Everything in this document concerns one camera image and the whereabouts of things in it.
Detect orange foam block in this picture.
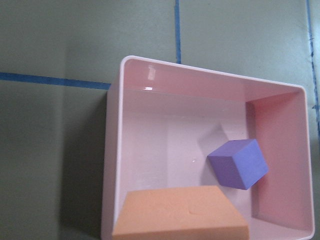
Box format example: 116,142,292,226
112,185,250,240

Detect pink plastic bin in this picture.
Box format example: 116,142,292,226
100,56,315,240

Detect purple foam block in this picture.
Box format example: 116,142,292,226
207,139,269,190

